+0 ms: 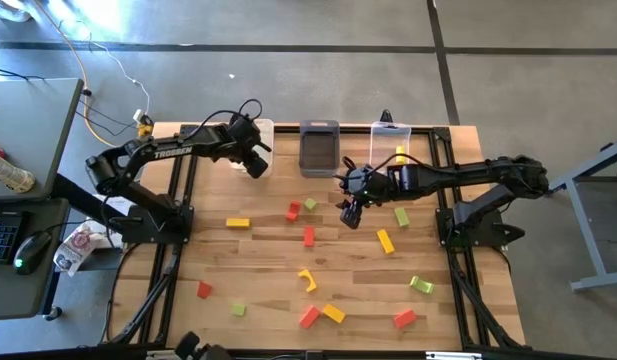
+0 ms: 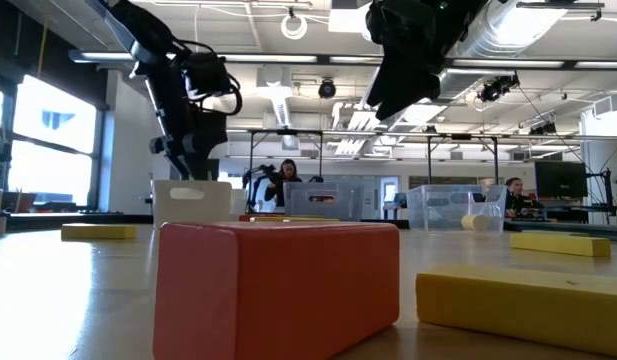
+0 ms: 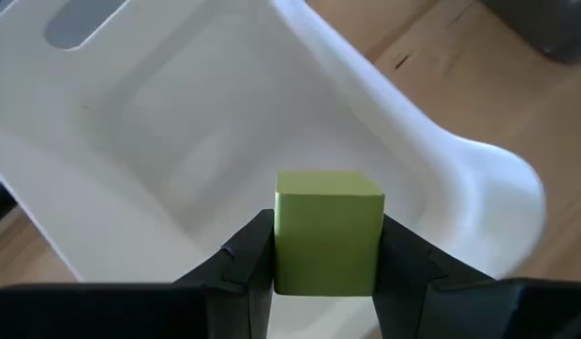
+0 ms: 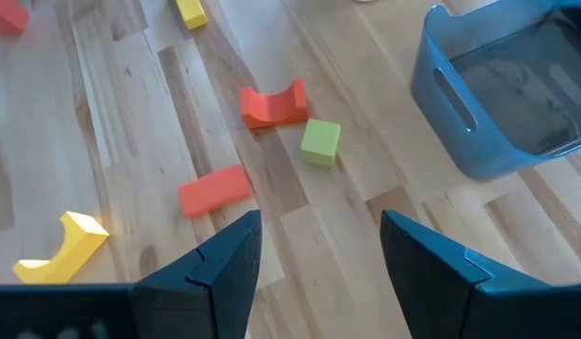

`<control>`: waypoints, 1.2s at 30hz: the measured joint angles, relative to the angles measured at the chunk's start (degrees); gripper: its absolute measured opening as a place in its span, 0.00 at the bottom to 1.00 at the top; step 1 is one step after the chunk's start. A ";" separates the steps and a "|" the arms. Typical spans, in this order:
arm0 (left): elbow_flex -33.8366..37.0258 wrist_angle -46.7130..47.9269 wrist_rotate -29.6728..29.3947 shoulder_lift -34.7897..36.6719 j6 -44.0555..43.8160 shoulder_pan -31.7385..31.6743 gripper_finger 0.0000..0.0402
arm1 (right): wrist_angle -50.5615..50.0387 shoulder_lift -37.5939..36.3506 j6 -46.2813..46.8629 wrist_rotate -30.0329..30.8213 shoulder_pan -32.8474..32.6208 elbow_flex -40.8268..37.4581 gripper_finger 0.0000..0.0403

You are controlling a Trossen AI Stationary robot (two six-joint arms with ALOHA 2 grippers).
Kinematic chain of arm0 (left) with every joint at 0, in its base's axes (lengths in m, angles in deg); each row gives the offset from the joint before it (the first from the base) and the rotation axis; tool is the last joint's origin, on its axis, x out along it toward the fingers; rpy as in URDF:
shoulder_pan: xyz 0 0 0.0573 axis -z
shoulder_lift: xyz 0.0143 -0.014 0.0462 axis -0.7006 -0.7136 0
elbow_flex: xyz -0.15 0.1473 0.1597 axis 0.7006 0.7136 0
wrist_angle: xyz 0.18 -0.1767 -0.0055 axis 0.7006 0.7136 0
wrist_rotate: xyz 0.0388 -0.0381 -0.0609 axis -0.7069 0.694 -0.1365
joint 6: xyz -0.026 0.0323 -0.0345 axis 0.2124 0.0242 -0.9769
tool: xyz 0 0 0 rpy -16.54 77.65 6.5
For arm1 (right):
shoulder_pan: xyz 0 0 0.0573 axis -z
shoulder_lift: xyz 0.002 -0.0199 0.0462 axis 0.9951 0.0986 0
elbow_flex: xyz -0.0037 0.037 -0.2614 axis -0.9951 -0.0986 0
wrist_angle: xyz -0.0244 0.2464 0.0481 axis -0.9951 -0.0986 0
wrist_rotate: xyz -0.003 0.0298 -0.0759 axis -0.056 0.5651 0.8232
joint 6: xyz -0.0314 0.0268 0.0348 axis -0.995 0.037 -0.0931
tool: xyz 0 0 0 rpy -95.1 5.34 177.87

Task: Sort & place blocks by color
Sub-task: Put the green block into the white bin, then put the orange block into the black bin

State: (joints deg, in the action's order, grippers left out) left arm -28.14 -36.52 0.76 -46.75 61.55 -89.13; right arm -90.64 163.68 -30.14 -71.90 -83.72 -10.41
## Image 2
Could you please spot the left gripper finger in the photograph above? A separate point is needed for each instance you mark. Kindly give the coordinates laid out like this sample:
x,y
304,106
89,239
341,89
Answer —
x,y
208,160
182,162

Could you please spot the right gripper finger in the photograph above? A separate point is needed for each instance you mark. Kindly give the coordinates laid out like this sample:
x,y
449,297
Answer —
x,y
390,90
427,82

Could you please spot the yellow arch block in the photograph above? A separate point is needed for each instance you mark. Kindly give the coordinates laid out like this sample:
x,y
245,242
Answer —
x,y
298,219

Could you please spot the yellow rectangular block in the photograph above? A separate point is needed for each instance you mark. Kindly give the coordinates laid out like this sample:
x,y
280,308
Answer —
x,y
98,232
513,305

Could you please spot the red-orange rectangular block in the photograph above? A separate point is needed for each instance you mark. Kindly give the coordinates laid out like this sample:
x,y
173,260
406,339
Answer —
x,y
288,285

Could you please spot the yellow cylinder block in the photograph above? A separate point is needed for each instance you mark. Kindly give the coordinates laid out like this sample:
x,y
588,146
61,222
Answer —
x,y
475,223

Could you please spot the long yellow block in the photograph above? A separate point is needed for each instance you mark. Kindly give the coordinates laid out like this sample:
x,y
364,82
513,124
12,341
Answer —
x,y
558,245

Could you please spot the black background robot arm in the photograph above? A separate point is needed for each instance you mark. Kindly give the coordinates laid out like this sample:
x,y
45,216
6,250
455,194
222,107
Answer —
x,y
258,180

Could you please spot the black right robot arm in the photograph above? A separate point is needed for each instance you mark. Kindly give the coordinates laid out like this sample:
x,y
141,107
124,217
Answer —
x,y
470,17

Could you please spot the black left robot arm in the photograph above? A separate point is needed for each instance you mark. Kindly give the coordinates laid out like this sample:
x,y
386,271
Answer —
x,y
138,30

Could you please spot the long ceiling light strip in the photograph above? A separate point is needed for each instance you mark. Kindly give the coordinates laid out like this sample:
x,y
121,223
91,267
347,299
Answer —
x,y
238,130

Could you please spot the white plastic bin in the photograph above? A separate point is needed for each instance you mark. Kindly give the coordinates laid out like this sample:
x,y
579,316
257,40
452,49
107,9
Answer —
x,y
203,210

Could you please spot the black ceiling spotlight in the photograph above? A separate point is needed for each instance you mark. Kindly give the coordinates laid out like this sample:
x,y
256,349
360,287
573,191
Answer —
x,y
327,89

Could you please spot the white ceiling box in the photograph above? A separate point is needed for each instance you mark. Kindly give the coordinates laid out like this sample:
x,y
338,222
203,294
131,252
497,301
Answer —
x,y
348,20

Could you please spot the person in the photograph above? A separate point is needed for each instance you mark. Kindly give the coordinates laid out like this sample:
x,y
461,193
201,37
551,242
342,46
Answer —
x,y
287,175
515,192

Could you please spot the grey plastic bin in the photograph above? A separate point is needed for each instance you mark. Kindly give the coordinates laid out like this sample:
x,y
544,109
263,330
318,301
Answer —
x,y
345,205

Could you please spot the black ceiling fixture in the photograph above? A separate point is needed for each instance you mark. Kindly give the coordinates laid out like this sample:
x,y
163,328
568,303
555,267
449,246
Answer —
x,y
543,129

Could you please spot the large window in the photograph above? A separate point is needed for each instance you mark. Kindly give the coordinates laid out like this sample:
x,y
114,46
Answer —
x,y
53,170

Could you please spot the clear plastic bin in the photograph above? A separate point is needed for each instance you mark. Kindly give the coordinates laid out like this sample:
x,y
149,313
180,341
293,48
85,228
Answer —
x,y
438,215

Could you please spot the black monitor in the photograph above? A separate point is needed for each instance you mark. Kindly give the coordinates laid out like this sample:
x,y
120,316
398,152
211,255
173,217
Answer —
x,y
560,178

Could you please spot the black equipment stand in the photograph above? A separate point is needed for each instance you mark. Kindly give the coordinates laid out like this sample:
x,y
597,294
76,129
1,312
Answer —
x,y
608,195

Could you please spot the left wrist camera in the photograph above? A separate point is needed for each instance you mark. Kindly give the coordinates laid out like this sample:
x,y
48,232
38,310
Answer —
x,y
205,75

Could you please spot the black rig frame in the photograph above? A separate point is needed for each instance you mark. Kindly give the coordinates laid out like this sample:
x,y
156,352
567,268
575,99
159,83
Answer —
x,y
285,132
463,136

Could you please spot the black ceiling camera cluster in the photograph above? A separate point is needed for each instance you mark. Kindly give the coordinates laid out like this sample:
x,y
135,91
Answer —
x,y
495,90

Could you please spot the black ceiling light rail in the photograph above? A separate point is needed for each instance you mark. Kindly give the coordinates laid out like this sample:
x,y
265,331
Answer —
x,y
323,59

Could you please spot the white hanging air duct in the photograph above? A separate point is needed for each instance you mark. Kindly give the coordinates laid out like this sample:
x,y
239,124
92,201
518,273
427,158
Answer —
x,y
280,100

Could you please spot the black aluminium table frame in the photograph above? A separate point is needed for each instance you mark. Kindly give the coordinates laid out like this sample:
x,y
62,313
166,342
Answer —
x,y
78,220

